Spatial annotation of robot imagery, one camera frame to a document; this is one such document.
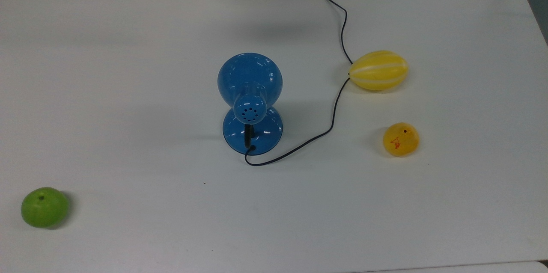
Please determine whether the black lamp power cable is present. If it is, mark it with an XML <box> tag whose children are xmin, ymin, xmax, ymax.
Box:
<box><xmin>244</xmin><ymin>0</ymin><xmax>354</xmax><ymax>166</ymax></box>

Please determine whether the green toy apple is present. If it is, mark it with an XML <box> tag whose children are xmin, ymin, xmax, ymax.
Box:
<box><xmin>21</xmin><ymin>187</ymin><xmax>69</xmax><ymax>228</ymax></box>

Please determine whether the yellow striped melon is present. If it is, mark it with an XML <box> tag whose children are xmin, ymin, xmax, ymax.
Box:
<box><xmin>348</xmin><ymin>50</ymin><xmax>409</xmax><ymax>92</ymax></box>

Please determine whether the blue desk lamp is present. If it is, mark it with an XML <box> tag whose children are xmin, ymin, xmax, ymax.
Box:
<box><xmin>217</xmin><ymin>53</ymin><xmax>284</xmax><ymax>155</ymax></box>

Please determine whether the orange yellow toy fruit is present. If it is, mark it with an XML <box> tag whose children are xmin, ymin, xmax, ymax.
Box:
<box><xmin>382</xmin><ymin>122</ymin><xmax>420</xmax><ymax>157</ymax></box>

